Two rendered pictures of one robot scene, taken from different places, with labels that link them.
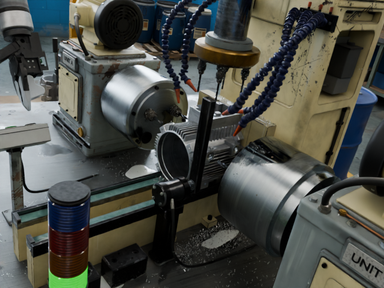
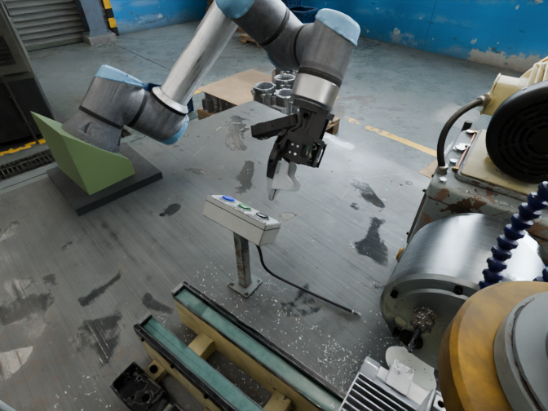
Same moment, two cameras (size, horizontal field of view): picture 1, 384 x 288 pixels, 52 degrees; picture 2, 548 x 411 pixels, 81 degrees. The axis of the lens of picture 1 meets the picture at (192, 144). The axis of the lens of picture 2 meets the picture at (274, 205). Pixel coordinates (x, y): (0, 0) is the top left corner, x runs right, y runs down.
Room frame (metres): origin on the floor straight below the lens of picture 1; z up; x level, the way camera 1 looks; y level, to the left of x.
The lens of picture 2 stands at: (0.88, -0.08, 1.55)
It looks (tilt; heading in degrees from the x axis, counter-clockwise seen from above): 41 degrees down; 79
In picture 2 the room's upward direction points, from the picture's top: straight up
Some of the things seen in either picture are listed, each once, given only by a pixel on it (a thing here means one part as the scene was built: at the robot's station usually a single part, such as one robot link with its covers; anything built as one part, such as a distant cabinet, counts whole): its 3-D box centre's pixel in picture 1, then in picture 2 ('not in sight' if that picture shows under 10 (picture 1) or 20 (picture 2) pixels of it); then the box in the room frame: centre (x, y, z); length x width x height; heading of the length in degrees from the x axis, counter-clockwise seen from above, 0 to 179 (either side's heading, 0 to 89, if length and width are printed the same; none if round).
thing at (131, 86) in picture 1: (136, 101); (471, 277); (1.32, 0.22, 1.04); 0.37 x 0.25 x 0.25; 43
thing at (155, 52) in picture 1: (170, 29); not in sight; (6.27, 0.62, 0.37); 1.20 x 0.80 x 0.74; 118
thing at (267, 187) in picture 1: (287, 202); not in sight; (0.82, -0.25, 1.04); 0.41 x 0.25 x 0.25; 43
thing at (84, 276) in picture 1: (68, 275); not in sight; (0.47, 0.16, 1.05); 0.06 x 0.06 x 0.04
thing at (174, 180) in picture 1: (226, 209); not in sight; (0.92, -0.12, 0.92); 0.45 x 0.13 x 0.24; 133
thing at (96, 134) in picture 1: (103, 92); (483, 225); (1.50, 0.38, 0.99); 0.35 x 0.31 x 0.37; 43
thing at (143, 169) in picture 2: not in sight; (104, 174); (0.42, 1.06, 0.81); 0.32 x 0.32 x 0.03; 33
